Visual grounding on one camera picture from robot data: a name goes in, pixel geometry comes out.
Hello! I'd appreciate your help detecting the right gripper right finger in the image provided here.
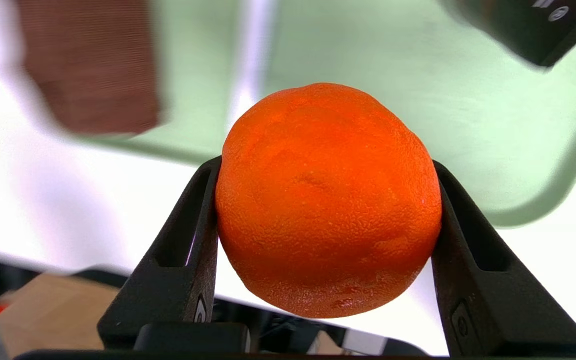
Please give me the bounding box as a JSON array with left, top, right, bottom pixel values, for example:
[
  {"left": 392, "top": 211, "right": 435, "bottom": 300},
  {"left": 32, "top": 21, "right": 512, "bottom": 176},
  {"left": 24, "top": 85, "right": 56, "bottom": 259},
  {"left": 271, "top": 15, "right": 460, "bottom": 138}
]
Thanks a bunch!
[{"left": 430, "top": 160, "right": 576, "bottom": 358}]

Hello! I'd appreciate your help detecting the orange fruit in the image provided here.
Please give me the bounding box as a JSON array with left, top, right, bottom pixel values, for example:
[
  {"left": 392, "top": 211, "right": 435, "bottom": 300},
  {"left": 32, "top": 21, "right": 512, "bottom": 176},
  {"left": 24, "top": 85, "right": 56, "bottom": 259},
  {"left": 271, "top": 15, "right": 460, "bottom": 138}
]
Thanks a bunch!
[{"left": 215, "top": 82, "right": 443, "bottom": 319}]

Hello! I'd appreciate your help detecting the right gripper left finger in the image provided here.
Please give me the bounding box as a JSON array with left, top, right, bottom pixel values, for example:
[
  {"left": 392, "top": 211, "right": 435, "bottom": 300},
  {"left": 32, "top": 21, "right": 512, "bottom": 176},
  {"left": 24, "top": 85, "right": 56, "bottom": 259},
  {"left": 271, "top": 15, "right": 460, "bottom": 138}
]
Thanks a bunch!
[{"left": 97, "top": 156, "right": 222, "bottom": 350}]

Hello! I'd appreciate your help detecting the green plastic tray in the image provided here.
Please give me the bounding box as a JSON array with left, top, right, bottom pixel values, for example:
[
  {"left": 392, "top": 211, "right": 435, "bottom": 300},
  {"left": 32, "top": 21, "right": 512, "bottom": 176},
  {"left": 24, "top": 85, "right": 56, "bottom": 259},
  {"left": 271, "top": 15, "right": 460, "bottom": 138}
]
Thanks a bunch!
[{"left": 83, "top": 0, "right": 576, "bottom": 230}]

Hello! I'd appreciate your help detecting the brown towel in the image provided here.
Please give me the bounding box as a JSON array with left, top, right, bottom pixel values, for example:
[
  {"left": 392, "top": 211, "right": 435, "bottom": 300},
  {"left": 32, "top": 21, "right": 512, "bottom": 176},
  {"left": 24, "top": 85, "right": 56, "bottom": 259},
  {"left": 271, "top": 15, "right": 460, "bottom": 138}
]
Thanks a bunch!
[{"left": 15, "top": 0, "right": 164, "bottom": 137}]

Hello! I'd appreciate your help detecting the black squeeze tube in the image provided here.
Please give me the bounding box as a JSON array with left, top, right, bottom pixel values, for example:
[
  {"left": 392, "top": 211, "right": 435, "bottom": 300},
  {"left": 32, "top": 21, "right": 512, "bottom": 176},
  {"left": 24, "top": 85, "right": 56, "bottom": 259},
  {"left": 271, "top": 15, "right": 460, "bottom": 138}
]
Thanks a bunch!
[{"left": 438, "top": 0, "right": 576, "bottom": 69}]

